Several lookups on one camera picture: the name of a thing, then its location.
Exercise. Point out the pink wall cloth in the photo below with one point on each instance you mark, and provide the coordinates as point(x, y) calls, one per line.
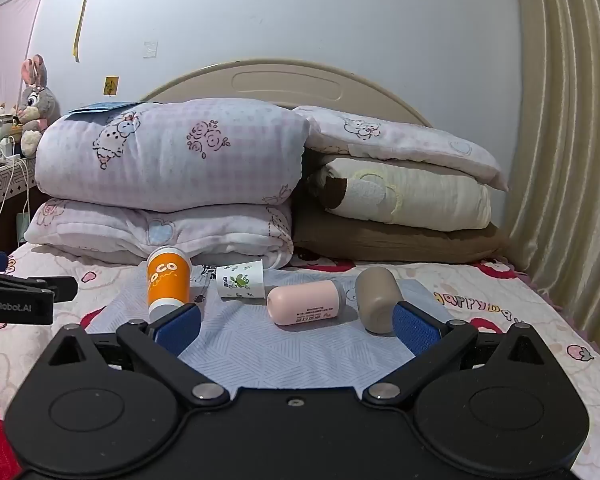
point(5, 60)

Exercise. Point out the pink cylindrical bottle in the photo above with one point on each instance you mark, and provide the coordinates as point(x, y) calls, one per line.
point(305, 302)

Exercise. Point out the taupe cylindrical bottle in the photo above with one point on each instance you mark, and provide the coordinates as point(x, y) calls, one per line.
point(375, 300)

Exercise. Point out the pink checked folded quilt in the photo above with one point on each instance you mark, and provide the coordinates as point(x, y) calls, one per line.
point(170, 155)

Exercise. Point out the clear container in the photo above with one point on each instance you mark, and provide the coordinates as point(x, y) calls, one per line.
point(2, 127)

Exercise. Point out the pink fleece folded blanket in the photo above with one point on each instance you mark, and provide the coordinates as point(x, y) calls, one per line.
point(155, 230)

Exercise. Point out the blue paper sheet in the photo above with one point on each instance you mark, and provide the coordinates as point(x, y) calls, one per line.
point(100, 107)

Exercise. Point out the yellow wall sticker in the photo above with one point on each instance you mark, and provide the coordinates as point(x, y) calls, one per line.
point(111, 85)

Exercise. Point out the grey plush rabbit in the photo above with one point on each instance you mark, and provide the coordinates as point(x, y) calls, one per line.
point(32, 105)

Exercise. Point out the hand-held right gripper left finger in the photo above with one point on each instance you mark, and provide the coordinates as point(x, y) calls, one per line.
point(180, 327)

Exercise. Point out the beige curtain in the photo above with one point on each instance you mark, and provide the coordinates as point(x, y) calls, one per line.
point(565, 135)

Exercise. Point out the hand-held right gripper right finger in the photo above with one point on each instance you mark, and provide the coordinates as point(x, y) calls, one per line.
point(415, 330)

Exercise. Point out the orange cup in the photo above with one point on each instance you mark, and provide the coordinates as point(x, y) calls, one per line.
point(167, 285)

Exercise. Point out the cream pillow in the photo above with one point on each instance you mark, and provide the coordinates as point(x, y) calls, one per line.
point(420, 200)

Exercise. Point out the white wall sticker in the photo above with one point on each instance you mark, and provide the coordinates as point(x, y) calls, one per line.
point(151, 49)

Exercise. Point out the long yellow tape strip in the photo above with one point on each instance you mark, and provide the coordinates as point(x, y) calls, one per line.
point(82, 10)

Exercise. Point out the brown pillow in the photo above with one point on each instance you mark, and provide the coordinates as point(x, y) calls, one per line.
point(395, 244)

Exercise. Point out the beige bed headboard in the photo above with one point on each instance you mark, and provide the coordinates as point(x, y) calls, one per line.
point(280, 85)

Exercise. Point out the bedside table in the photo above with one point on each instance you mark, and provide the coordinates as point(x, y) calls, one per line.
point(0, 185)

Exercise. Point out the white green-print paper cup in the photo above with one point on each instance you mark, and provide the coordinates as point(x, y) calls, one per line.
point(240, 282)

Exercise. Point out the pink printed pillow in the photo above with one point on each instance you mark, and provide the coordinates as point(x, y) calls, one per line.
point(400, 135)

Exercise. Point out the light blue patterned mat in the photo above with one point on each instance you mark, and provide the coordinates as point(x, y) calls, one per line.
point(280, 350)

